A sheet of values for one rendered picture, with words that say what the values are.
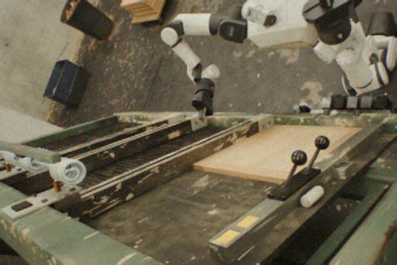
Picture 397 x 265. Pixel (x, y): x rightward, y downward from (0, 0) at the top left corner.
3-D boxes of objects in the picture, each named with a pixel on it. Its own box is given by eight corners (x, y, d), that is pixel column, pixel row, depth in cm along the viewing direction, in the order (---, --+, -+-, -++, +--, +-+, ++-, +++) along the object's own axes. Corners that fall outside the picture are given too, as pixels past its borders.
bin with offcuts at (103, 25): (119, 14, 536) (83, -12, 492) (107, 43, 530) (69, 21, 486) (103, 17, 573) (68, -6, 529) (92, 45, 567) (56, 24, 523)
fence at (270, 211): (383, 133, 132) (383, 123, 131) (229, 265, 69) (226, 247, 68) (370, 132, 135) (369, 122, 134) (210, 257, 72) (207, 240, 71)
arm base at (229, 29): (230, 29, 157) (225, 5, 149) (258, 26, 151) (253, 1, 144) (221, 46, 147) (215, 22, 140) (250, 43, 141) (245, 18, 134)
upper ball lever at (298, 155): (291, 194, 87) (312, 153, 80) (284, 200, 85) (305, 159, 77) (280, 185, 89) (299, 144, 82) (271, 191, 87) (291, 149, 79)
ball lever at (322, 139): (313, 177, 95) (334, 138, 88) (307, 182, 93) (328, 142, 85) (302, 169, 97) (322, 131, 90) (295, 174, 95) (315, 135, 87)
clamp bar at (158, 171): (277, 128, 164) (272, 78, 158) (25, 255, 86) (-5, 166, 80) (260, 127, 171) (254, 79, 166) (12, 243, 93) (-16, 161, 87)
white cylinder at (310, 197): (311, 208, 85) (325, 196, 90) (310, 197, 84) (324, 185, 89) (300, 206, 87) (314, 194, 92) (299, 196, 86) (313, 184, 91)
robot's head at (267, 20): (263, 4, 122) (250, 2, 117) (281, 12, 118) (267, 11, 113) (257, 21, 126) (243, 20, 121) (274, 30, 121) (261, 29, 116)
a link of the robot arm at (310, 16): (362, 2, 78) (364, 28, 88) (343, -27, 81) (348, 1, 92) (310, 31, 82) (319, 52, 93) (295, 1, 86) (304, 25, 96)
